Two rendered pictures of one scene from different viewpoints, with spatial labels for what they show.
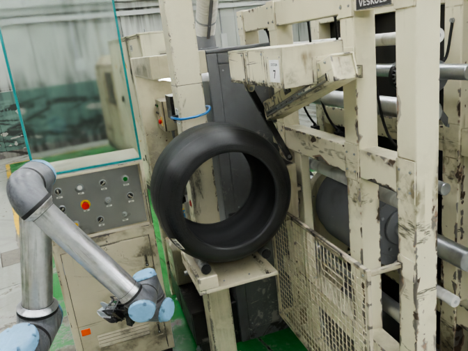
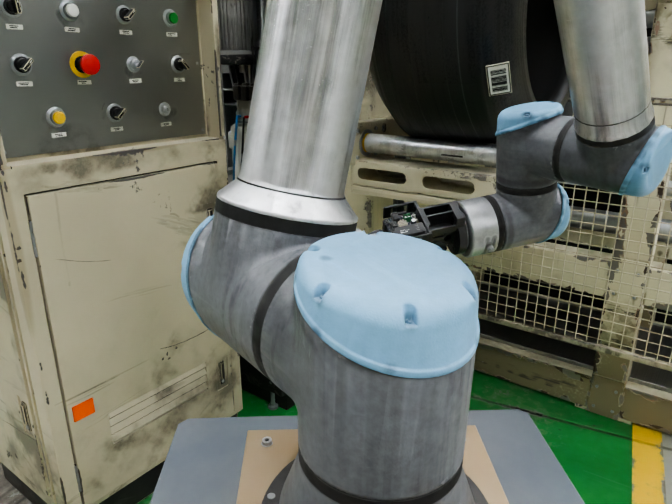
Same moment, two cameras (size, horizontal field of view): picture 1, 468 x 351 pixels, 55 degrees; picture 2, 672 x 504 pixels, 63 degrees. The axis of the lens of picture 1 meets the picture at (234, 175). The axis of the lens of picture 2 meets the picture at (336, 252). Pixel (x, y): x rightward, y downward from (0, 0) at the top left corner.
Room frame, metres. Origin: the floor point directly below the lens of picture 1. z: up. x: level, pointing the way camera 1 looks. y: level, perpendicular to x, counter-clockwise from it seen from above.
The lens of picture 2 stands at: (1.07, 1.10, 1.08)
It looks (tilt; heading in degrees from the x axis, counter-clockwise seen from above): 19 degrees down; 323
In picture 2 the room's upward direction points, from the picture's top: straight up
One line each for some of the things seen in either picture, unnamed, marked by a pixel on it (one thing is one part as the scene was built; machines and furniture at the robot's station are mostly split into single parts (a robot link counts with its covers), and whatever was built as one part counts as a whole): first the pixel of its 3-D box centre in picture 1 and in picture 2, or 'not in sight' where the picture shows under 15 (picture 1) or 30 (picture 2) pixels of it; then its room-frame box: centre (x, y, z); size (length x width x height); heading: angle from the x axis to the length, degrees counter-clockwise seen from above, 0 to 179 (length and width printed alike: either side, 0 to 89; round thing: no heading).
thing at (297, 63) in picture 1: (278, 64); not in sight; (1.93, -0.24, 1.71); 0.61 x 0.25 x 0.15; 17
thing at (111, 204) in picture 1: (109, 263); (97, 248); (2.49, 0.80, 0.63); 0.56 x 0.41 x 1.27; 107
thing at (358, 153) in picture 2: not in sight; (392, 136); (2.14, 0.13, 0.90); 0.40 x 0.03 x 0.10; 107
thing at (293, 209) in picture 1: (276, 189); not in sight; (2.29, -0.22, 1.05); 0.20 x 0.15 x 0.30; 17
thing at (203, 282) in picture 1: (198, 266); (427, 177); (1.93, 0.22, 0.84); 0.36 x 0.09 x 0.06; 17
